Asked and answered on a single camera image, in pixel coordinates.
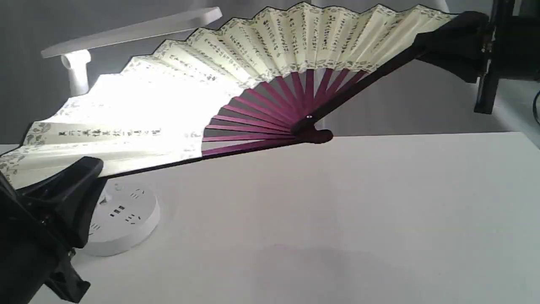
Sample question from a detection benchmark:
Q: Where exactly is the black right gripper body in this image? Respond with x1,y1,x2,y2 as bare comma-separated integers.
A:
474,0,540,115

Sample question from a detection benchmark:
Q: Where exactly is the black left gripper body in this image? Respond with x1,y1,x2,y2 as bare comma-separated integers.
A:
1,176,91,304

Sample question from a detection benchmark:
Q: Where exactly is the cream paper folding fan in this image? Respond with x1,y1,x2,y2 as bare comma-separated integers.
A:
1,2,457,189

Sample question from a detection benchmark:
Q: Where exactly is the white desk lamp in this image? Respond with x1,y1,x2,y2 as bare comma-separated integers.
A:
41,6,222,257

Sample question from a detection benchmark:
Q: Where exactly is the grey backdrop curtain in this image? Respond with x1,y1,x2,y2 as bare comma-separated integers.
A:
0,0,539,145

